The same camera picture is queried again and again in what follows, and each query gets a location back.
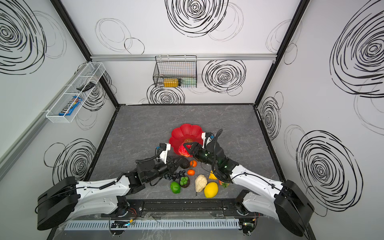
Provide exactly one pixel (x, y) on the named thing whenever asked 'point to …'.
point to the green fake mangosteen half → (184, 181)
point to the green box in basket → (188, 82)
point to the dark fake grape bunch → (175, 175)
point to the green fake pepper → (175, 187)
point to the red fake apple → (183, 151)
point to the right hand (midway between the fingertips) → (184, 147)
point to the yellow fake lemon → (210, 190)
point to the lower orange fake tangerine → (191, 172)
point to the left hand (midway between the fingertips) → (185, 158)
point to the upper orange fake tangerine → (193, 163)
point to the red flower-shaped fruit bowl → (186, 133)
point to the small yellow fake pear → (212, 176)
